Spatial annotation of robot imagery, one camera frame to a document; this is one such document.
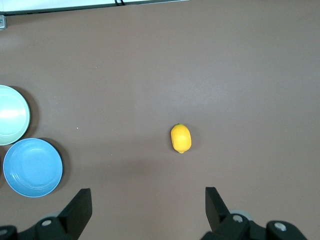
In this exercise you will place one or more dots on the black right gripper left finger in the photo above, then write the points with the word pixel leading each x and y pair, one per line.
pixel 75 215

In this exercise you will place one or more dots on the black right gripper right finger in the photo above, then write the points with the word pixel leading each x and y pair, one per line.
pixel 217 215

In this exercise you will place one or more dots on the yellow lemon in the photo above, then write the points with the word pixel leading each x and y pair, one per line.
pixel 181 138

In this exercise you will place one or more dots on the blue plate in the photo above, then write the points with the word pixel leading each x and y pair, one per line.
pixel 32 167

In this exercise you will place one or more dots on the mint green plate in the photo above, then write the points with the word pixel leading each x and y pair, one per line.
pixel 12 115

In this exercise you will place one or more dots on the brown table cover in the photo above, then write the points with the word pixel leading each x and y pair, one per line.
pixel 225 75

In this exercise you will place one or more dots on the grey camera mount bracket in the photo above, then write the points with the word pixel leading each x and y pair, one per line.
pixel 2 22

